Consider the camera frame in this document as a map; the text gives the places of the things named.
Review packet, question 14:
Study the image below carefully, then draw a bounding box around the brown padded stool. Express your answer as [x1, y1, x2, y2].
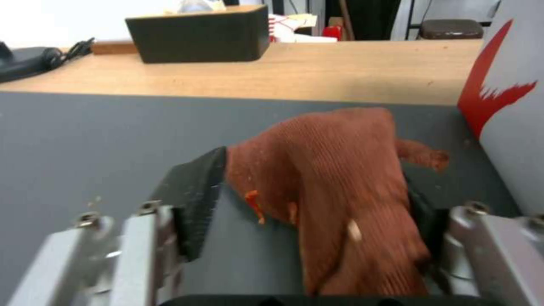
[418, 19, 485, 40]

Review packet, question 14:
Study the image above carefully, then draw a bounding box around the dark green rounded box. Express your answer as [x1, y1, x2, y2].
[124, 5, 272, 64]

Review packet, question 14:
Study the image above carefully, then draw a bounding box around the black device base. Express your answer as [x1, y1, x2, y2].
[0, 41, 62, 83]

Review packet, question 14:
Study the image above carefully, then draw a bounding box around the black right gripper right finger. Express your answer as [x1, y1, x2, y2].
[405, 173, 544, 306]

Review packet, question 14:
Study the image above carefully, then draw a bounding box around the small orange shrimp piece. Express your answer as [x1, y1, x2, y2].
[244, 190, 266, 224]

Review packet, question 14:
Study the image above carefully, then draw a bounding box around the white red printed paper bag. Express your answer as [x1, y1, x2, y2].
[267, 13, 339, 43]

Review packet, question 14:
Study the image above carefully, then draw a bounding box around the black coiled cable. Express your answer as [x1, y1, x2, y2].
[50, 37, 96, 66]

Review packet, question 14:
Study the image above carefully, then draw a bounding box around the white red takeout bag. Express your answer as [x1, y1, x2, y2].
[456, 0, 544, 217]

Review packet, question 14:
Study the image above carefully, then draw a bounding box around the red container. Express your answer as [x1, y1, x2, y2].
[322, 25, 344, 41]

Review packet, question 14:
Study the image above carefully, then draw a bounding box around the small wooden block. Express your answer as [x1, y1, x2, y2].
[91, 40, 139, 55]

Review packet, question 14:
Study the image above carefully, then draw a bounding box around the rust brown ribbed towel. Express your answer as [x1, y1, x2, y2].
[223, 107, 451, 295]

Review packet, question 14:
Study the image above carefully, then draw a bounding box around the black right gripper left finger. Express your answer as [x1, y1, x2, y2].
[6, 146, 229, 306]

